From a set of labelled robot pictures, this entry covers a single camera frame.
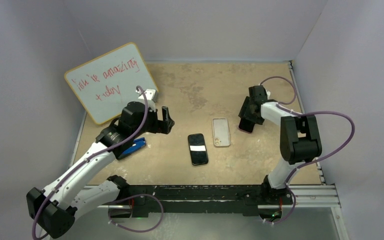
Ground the clear phone case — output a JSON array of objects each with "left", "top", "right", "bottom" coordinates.
[{"left": 212, "top": 117, "right": 231, "bottom": 148}]

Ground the black smartphone white edge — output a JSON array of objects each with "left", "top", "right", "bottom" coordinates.
[{"left": 189, "top": 135, "right": 208, "bottom": 165}]

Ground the black phone case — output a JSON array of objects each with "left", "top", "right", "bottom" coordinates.
[{"left": 187, "top": 133, "right": 209, "bottom": 167}]

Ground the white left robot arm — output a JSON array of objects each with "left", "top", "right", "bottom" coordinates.
[{"left": 26, "top": 101, "right": 175, "bottom": 240}]

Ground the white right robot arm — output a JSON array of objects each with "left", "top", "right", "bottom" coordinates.
[{"left": 238, "top": 85, "right": 322, "bottom": 204}]

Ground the yellow framed whiteboard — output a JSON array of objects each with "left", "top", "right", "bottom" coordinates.
[{"left": 64, "top": 42, "right": 158, "bottom": 125}]

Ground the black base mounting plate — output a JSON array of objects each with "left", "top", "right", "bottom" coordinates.
[{"left": 108, "top": 175, "right": 294, "bottom": 221}]

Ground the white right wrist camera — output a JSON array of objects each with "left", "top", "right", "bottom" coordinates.
[{"left": 265, "top": 90, "right": 271, "bottom": 100}]

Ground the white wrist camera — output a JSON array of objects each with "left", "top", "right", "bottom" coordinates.
[
  {"left": 265, "top": 90, "right": 271, "bottom": 100},
  {"left": 136, "top": 88, "right": 158, "bottom": 110}
]

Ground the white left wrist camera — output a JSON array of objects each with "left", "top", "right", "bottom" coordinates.
[{"left": 136, "top": 88, "right": 158, "bottom": 110}]

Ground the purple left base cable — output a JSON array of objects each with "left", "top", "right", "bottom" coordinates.
[{"left": 107, "top": 193, "right": 164, "bottom": 233}]

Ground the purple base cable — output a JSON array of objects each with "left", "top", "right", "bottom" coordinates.
[
  {"left": 262, "top": 185, "right": 297, "bottom": 226},
  {"left": 107, "top": 193, "right": 164, "bottom": 233}
]

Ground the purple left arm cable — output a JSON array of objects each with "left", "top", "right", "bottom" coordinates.
[{"left": 31, "top": 85, "right": 150, "bottom": 240}]

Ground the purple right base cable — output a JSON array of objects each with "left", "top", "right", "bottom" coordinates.
[{"left": 262, "top": 185, "right": 297, "bottom": 226}]

